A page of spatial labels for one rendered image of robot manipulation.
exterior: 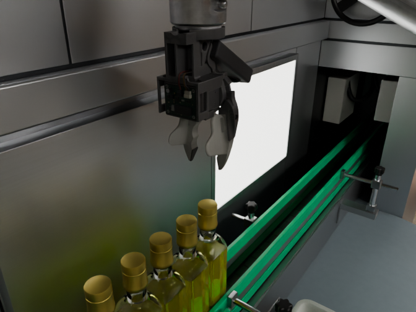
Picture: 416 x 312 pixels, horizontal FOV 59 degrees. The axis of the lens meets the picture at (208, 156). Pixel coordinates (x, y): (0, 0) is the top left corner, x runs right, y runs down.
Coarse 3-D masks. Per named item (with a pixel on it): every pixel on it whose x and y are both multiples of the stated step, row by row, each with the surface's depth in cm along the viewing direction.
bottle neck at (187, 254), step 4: (180, 248) 60; (184, 248) 60; (188, 248) 60; (192, 248) 60; (180, 252) 61; (184, 252) 60; (188, 252) 60; (192, 252) 60; (180, 256) 61; (184, 256) 60; (188, 256) 60; (192, 256) 61
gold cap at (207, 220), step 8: (208, 200) 64; (200, 208) 62; (208, 208) 62; (216, 208) 63; (200, 216) 63; (208, 216) 62; (216, 216) 63; (200, 224) 64; (208, 224) 63; (216, 224) 64
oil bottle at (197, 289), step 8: (176, 256) 62; (200, 256) 62; (176, 264) 61; (184, 264) 60; (192, 264) 60; (200, 264) 61; (208, 264) 63; (184, 272) 60; (192, 272) 60; (200, 272) 61; (208, 272) 64; (192, 280) 60; (200, 280) 62; (208, 280) 64; (192, 288) 60; (200, 288) 63; (208, 288) 65; (192, 296) 61; (200, 296) 63; (208, 296) 66; (192, 304) 62; (200, 304) 64; (208, 304) 67
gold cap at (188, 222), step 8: (184, 216) 60; (192, 216) 60; (176, 224) 58; (184, 224) 58; (192, 224) 58; (176, 232) 59; (184, 232) 58; (192, 232) 58; (176, 240) 60; (184, 240) 59; (192, 240) 59
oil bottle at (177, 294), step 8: (152, 272) 58; (176, 272) 58; (152, 280) 57; (160, 280) 56; (168, 280) 57; (176, 280) 57; (184, 280) 59; (152, 288) 56; (160, 288) 56; (168, 288) 56; (176, 288) 57; (184, 288) 59; (160, 296) 55; (168, 296) 56; (176, 296) 57; (184, 296) 59; (168, 304) 56; (176, 304) 58; (184, 304) 60
